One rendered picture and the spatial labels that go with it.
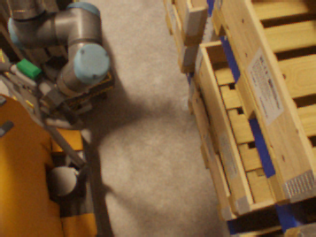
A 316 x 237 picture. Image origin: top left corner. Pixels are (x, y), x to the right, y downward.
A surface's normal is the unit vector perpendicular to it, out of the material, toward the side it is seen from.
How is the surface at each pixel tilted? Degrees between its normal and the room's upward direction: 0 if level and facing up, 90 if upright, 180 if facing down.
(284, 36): 0
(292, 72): 0
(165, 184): 0
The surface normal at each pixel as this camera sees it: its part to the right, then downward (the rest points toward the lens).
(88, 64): 0.56, -0.13
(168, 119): 0.01, -0.35
